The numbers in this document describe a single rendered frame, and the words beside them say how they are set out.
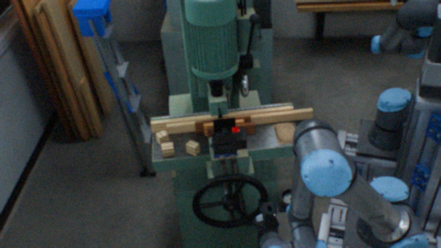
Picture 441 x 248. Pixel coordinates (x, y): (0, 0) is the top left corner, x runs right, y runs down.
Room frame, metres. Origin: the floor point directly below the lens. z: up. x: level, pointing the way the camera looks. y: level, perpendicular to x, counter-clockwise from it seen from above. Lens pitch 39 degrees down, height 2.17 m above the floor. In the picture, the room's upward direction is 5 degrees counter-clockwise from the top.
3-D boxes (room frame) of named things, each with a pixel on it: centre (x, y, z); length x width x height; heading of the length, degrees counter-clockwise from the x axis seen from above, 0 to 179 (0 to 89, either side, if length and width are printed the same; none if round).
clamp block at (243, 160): (1.33, -0.03, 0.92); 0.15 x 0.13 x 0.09; 93
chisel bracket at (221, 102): (1.54, -0.01, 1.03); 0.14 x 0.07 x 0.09; 3
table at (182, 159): (1.41, -0.03, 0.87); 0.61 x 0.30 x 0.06; 93
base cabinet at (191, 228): (1.64, 0.00, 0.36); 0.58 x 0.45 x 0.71; 3
